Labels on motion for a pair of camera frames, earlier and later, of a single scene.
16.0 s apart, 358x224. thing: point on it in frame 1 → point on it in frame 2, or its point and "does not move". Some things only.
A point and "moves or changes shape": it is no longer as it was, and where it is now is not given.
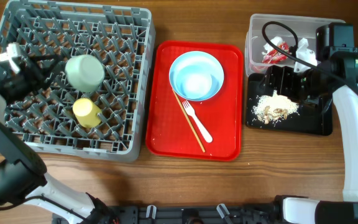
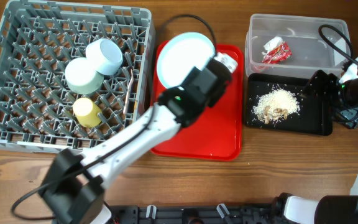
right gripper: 285,74 → 329,81
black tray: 267,109 does not move
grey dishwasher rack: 92,104 does not move
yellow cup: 87,114 does not move
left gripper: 37,76 → 212,102
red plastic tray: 195,100 does not move
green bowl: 84,72 does not move
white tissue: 275,40 does not move
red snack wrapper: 275,56 does not move
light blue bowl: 196,76 → 104,55
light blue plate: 196,76 moves or changes shape
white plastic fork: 191,112 → 127,93
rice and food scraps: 270,108 does not move
